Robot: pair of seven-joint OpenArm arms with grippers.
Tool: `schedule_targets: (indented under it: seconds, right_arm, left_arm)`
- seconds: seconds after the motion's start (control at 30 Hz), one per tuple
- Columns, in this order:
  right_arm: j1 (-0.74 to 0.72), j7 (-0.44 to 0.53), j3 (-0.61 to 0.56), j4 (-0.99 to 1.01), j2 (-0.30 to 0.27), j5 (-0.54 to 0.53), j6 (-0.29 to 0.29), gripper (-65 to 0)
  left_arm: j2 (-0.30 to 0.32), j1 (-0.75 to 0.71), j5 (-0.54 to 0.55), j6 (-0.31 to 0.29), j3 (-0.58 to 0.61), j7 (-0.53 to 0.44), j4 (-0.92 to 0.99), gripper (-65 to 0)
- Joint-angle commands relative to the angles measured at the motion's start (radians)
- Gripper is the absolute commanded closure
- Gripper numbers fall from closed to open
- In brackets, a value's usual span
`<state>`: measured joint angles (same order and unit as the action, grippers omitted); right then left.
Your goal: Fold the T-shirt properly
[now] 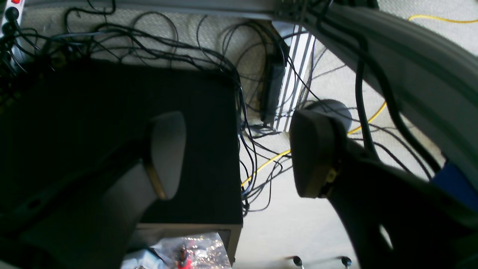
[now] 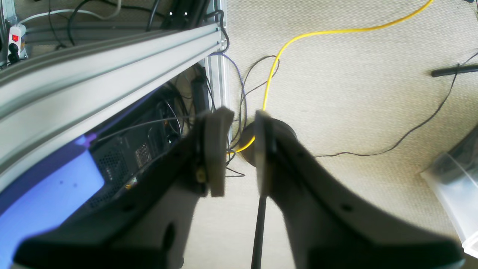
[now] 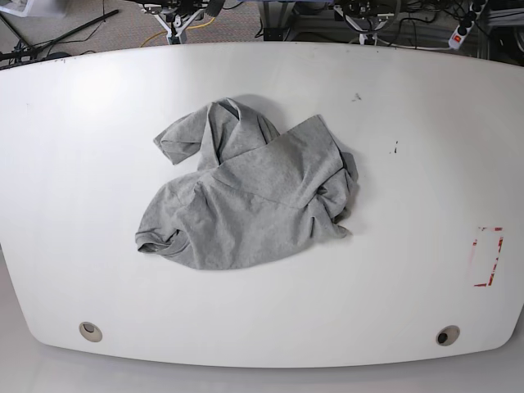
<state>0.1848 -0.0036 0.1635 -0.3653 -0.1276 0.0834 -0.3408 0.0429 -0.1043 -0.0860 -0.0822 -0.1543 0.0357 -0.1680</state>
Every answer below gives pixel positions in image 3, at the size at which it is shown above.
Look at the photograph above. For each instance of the table cable grommet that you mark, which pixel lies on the table cable grommet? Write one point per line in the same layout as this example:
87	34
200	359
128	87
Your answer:
447	336
90	332

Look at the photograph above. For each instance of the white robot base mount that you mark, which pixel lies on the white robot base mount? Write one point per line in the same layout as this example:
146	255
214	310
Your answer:
367	18
174	18

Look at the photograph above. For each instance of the white power strip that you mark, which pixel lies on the white power strip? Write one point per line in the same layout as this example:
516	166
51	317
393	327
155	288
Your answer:
466	23

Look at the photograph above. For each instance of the left table cable grommet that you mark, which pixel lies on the left table cable grommet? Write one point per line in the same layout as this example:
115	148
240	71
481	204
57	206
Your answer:
90	332

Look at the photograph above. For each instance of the red tape rectangle marking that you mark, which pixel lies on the red tape rectangle marking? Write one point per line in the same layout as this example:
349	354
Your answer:
484	258

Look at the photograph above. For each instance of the aluminium frame base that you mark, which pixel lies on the aluminium frame base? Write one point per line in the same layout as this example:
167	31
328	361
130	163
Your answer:
302	21

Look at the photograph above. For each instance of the right table cable grommet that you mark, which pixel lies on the right table cable grommet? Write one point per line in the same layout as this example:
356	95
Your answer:
447	336

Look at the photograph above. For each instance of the grey T-shirt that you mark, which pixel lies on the grey T-shirt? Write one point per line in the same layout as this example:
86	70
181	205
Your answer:
257	195

